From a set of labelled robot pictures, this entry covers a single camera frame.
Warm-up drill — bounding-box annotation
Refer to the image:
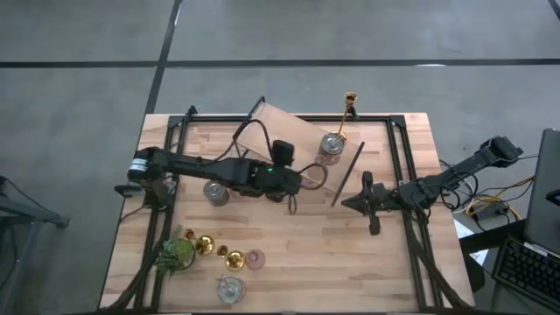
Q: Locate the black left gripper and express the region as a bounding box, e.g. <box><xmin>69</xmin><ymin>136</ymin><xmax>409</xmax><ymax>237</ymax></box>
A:
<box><xmin>252</xmin><ymin>162</ymin><xmax>313</xmax><ymax>205</ymax></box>

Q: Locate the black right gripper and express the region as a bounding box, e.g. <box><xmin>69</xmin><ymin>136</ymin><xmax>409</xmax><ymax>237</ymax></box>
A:
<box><xmin>339</xmin><ymin>170</ymin><xmax>403</xmax><ymax>236</ymax></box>

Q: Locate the orange apple cinnamon candle jar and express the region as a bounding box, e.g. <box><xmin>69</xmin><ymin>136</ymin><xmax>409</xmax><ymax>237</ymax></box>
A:
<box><xmin>317</xmin><ymin>132</ymin><xmax>346</xmax><ymax>166</ymax></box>

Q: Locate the grey wood-pattern candle jar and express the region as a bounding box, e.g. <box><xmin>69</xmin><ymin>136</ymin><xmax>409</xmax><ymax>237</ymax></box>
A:
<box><xmin>203</xmin><ymin>180</ymin><xmax>232</xmax><ymax>207</ymax></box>

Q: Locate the gold candlestick holder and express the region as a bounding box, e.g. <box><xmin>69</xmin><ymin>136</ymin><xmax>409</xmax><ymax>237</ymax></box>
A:
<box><xmin>183</xmin><ymin>227</ymin><xmax>215</xmax><ymax>256</ymax></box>
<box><xmin>331</xmin><ymin>90</ymin><xmax>359</xmax><ymax>144</ymax></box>
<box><xmin>216</xmin><ymin>244</ymin><xmax>246</xmax><ymax>272</ymax></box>

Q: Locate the clear glass jar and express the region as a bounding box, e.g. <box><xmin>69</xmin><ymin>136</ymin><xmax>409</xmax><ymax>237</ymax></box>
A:
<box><xmin>217</xmin><ymin>276</ymin><xmax>247</xmax><ymax>305</ymax></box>

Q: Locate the white paper sheet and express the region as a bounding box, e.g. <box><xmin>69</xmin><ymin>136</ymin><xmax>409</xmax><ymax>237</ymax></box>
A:
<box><xmin>453</xmin><ymin>218</ymin><xmax>490</xmax><ymax>267</ymax></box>

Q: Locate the black power adapter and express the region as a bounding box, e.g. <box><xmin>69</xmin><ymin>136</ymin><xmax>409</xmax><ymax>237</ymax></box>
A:
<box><xmin>476</xmin><ymin>205</ymin><xmax>511</xmax><ymax>222</ymax></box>

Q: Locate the succulent plant in black pot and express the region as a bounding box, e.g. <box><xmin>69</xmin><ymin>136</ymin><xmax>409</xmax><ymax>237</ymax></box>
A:
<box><xmin>155</xmin><ymin>225</ymin><xmax>197</xmax><ymax>277</ymax></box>

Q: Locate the black keyboard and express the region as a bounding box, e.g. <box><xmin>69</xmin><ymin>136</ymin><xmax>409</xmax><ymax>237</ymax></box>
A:
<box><xmin>492</xmin><ymin>235</ymin><xmax>560</xmax><ymax>312</ymax></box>

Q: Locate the grey laptop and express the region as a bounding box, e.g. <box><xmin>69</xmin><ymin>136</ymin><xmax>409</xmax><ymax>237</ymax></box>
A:
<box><xmin>523</xmin><ymin>128</ymin><xmax>560</xmax><ymax>257</ymax></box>

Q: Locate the grey metal stand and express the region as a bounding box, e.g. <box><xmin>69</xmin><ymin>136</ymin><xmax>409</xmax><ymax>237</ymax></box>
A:
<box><xmin>0</xmin><ymin>174</ymin><xmax>71</xmax><ymax>315</ymax></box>

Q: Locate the wooden shelf riser black frame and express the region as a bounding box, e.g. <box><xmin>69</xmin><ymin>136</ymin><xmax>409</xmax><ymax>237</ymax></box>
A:
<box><xmin>234</xmin><ymin>95</ymin><xmax>368</xmax><ymax>207</ymax></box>

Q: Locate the black aluminium table frame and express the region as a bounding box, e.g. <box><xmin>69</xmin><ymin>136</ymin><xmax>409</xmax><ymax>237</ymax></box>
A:
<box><xmin>98</xmin><ymin>104</ymin><xmax>472</xmax><ymax>314</ymax></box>

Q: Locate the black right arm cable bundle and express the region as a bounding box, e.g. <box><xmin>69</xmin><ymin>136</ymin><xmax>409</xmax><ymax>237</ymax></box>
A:
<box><xmin>430</xmin><ymin>164</ymin><xmax>479</xmax><ymax>219</ymax></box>

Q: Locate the yellow cable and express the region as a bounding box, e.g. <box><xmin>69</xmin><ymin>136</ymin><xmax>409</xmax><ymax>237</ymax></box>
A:
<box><xmin>465</xmin><ymin>174</ymin><xmax>537</xmax><ymax>220</ymax></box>

